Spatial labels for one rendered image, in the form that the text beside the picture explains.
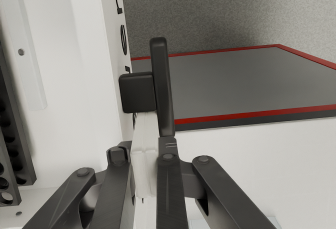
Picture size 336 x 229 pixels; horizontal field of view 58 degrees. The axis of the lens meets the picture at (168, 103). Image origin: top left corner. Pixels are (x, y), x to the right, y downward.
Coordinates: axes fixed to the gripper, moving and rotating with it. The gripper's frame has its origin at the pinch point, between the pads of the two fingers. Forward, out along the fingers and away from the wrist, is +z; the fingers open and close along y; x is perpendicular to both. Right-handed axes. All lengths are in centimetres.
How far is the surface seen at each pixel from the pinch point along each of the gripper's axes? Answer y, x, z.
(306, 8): 54, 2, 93
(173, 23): 6, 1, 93
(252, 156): 12.0, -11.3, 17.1
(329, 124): 21.9, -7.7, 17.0
